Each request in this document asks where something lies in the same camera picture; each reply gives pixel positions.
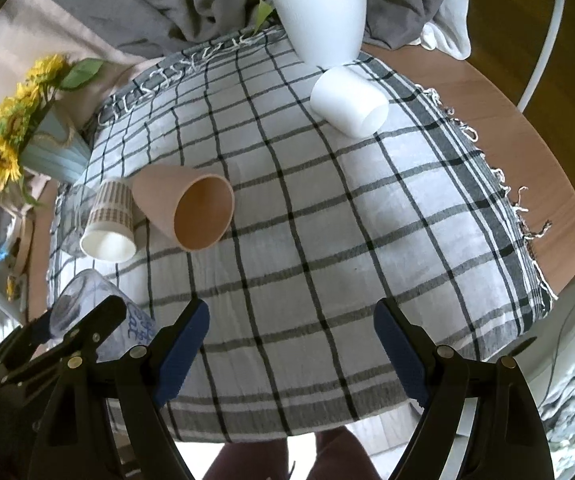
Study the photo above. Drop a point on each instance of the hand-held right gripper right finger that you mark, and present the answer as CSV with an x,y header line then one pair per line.
x,y
401,355

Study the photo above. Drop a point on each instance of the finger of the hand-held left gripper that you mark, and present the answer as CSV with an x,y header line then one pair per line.
x,y
37,330
98,327

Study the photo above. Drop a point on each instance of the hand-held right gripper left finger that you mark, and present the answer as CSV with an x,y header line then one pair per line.
x,y
183,355

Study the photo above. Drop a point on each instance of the clear cup with blue print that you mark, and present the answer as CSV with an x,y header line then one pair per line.
x,y
87,292

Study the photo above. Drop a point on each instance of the patterned paper cup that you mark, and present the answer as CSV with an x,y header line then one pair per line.
x,y
111,215

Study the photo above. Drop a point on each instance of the beige cup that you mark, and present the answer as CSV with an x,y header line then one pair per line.
x,y
187,205

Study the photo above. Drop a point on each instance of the plain white cup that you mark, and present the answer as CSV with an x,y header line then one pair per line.
x,y
347,100

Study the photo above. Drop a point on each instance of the clear drinking glass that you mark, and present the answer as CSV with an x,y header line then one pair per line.
x,y
74,220

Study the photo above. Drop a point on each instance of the person's right leg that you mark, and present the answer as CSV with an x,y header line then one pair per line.
x,y
342,455

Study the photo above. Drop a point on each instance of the person's leg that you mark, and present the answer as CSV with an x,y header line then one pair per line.
x,y
252,455
342,455

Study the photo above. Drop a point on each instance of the person's left leg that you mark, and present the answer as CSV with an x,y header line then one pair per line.
x,y
252,455

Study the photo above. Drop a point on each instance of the checked tablecloth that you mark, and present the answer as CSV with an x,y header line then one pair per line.
x,y
317,260

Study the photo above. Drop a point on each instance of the light blue ribbed vase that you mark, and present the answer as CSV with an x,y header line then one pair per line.
x,y
54,152

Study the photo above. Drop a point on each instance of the yellow sunflower bouquet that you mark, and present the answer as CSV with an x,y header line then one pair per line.
x,y
7,125

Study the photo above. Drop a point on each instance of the beige cloth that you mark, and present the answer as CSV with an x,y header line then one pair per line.
x,y
32,35

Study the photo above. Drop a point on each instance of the white cloth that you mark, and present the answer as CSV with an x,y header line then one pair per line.
x,y
450,15

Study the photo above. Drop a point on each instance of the white plant pot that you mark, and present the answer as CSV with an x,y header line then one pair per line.
x,y
320,15

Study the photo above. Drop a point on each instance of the white tube frame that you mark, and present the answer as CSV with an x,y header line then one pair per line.
x,y
542,45

